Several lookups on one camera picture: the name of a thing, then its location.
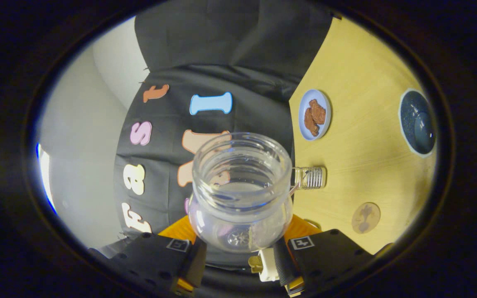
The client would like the ribbed clear glass holder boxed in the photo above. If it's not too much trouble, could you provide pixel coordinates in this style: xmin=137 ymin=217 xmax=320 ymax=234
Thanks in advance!
xmin=292 ymin=166 xmax=328 ymax=190

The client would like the white toaster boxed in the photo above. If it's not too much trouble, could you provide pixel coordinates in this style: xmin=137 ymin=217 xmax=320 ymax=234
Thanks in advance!
xmin=258 ymin=248 xmax=281 ymax=283

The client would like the brown toast slice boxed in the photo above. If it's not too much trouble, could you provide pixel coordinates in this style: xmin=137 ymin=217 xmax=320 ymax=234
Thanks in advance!
xmin=248 ymin=255 xmax=264 ymax=274

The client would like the light blue plate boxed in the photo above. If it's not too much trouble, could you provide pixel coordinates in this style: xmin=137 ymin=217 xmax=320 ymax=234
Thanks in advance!
xmin=298 ymin=89 xmax=332 ymax=141

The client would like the brown meat piece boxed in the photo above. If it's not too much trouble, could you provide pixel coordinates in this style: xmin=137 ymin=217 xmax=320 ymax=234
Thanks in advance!
xmin=304 ymin=108 xmax=320 ymax=137
xmin=308 ymin=99 xmax=327 ymax=125

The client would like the clear glass bottle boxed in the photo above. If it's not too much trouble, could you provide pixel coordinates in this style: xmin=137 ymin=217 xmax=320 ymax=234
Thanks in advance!
xmin=187 ymin=132 xmax=295 ymax=253

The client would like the wooden table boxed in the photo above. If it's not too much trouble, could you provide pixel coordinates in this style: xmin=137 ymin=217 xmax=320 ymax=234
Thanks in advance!
xmin=289 ymin=17 xmax=438 ymax=255

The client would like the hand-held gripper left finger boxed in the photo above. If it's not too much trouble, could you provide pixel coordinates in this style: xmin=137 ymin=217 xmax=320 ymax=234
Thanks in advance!
xmin=98 ymin=215 xmax=207 ymax=297

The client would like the round wooden coaster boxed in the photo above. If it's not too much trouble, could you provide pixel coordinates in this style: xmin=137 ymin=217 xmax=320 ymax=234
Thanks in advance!
xmin=351 ymin=202 xmax=381 ymax=235

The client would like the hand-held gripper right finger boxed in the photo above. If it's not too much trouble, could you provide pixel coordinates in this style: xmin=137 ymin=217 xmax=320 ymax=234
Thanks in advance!
xmin=273 ymin=214 xmax=374 ymax=298

